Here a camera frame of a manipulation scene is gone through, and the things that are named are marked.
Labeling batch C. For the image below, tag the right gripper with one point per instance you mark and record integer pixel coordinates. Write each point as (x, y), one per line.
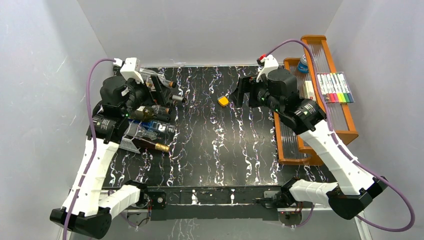
(244, 85)

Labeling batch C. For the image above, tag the clear square liquor bottle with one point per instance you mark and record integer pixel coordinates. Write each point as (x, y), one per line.
(172, 98)

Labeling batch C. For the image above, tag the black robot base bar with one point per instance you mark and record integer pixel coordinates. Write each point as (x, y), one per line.
(219, 202)

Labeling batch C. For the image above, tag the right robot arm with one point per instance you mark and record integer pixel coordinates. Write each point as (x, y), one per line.
(354, 188)

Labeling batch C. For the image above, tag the yellow grey eraser block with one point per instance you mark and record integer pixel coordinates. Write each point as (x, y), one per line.
(223, 101)

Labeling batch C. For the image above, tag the coloured marker pen set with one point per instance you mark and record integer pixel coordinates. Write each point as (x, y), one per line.
(334, 87)

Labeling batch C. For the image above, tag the brown gold-capped bottle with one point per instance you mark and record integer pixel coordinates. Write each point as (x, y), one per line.
(148, 144)

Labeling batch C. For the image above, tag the white wire wine rack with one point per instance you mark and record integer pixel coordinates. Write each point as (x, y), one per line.
(128, 145)

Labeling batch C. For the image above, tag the orange wooden tiered shelf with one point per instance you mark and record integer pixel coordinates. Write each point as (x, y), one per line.
(291, 149)

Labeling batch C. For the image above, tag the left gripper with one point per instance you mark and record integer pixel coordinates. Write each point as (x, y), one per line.
(131, 83)

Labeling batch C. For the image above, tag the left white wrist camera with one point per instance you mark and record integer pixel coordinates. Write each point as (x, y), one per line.
(128, 68)

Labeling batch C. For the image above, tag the dark green wine bottle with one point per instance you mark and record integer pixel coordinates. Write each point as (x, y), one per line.
(143, 114)

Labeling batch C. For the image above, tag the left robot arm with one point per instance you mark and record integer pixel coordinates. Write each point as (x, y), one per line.
(83, 211)

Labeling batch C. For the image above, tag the white red small box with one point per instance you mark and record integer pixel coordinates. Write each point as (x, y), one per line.
(309, 91)

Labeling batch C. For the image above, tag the blue white lidded jar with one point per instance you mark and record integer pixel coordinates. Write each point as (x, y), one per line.
(302, 65)

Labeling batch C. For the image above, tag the blue liquor bottle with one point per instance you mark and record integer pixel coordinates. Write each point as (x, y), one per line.
(154, 126)

